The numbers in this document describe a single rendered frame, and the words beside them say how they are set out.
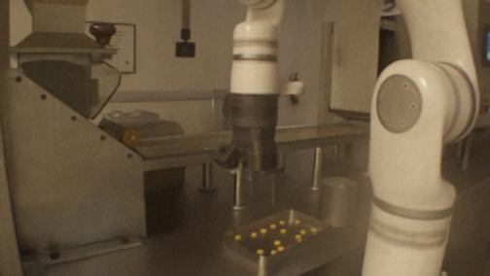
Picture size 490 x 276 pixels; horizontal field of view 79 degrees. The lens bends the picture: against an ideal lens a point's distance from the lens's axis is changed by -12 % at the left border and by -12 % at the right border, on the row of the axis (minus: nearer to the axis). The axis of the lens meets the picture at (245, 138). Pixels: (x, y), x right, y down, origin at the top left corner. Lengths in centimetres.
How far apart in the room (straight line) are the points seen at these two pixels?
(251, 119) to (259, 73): 7
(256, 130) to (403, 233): 25
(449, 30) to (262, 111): 27
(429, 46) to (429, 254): 23
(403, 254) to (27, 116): 56
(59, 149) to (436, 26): 57
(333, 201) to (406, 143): 40
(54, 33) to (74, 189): 27
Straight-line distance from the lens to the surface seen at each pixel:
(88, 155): 61
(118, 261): 61
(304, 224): 75
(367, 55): 117
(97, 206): 64
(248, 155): 51
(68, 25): 66
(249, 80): 49
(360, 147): 126
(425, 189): 36
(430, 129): 34
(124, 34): 458
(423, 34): 43
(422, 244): 38
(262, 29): 50
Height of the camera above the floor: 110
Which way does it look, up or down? 10 degrees down
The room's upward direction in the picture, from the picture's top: 1 degrees clockwise
